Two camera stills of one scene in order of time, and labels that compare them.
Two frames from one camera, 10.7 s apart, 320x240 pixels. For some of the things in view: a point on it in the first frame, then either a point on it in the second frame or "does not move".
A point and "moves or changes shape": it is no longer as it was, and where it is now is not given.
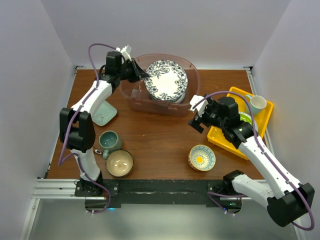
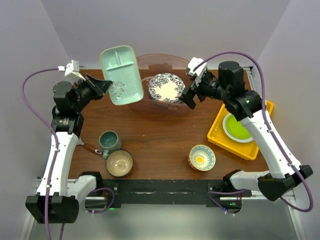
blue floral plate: (167, 81) moves or changes shape
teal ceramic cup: (109, 141) does not move
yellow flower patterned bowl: (201, 158) does not move
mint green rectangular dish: (103, 113) to (119, 65)
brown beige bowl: (119, 163) does not move
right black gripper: (212, 105) to (188, 95)
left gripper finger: (140, 75) to (102, 85)
